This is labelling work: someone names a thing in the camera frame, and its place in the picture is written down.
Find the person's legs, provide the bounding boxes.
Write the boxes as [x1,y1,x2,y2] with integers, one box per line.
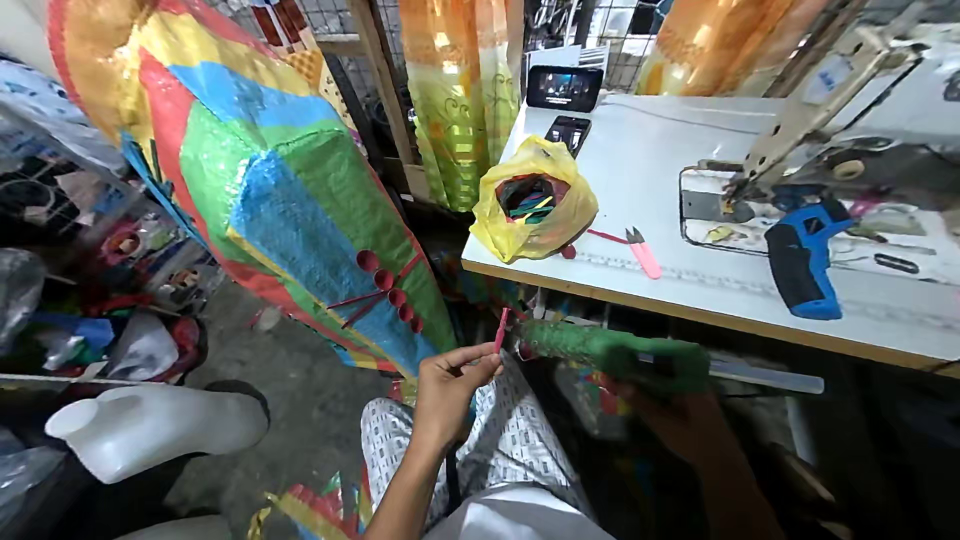
[360,349,595,526]

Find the person's body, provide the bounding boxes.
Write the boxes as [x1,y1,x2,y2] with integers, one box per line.
[421,482,616,540]

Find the translucent measuring tape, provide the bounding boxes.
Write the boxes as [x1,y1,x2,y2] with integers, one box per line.
[571,249,960,333]

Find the metal grid window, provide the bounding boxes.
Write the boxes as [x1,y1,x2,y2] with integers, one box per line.
[202,0,954,144]

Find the wooden post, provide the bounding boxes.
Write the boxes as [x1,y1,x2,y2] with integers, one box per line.
[346,0,432,202]

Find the sewing machine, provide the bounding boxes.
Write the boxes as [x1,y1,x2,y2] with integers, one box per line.
[678,0,960,285]

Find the person's left forearm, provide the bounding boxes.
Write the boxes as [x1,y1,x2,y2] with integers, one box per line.
[364,437,454,540]

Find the multicoloured striped woven sack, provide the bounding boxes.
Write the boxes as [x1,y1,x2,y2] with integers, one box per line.
[48,0,460,381]

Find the orange and green curtain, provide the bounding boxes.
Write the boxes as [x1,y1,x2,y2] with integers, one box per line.
[398,0,524,214]

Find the pile of mixed household items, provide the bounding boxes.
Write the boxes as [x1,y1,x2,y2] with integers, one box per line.
[0,142,226,385]

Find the black phone with bright screen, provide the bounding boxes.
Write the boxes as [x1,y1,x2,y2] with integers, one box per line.
[526,64,605,114]

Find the black smartphone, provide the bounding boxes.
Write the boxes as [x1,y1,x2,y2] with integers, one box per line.
[545,114,593,159]

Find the pink thread snips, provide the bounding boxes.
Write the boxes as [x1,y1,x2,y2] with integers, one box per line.
[624,226,663,281]

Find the white cable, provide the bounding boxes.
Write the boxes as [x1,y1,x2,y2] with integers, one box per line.
[598,93,777,136]

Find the white plastic jug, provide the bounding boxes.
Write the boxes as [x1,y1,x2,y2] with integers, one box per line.
[45,383,270,486]

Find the white table with wooden edge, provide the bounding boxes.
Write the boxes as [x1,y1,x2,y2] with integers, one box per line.
[461,91,960,378]

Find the translucent glue stick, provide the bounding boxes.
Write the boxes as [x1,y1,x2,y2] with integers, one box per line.
[708,360,825,396]

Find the heap of coloured plastic scraps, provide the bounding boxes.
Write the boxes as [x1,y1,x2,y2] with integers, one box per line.
[246,465,376,540]

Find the person's right forearm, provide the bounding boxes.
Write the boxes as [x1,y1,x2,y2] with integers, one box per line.
[678,420,783,540]

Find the person's left hand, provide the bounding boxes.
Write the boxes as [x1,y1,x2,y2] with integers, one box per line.
[414,342,505,453]

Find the pile of coloured plastic pieces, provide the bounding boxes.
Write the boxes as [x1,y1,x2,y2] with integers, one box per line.
[501,174,570,226]

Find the yellow plastic bag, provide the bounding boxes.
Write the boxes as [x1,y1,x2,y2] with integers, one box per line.
[470,135,600,264]

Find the person's right hand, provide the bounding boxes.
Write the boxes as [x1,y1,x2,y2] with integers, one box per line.
[600,373,723,460]

